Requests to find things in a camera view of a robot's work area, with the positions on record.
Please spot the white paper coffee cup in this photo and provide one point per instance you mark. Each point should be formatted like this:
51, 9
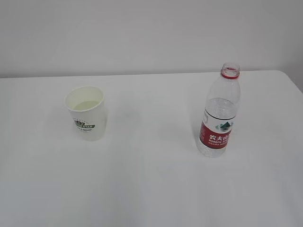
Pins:
86, 107

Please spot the clear Nongfu Spring water bottle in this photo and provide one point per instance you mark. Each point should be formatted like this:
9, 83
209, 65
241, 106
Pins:
221, 107

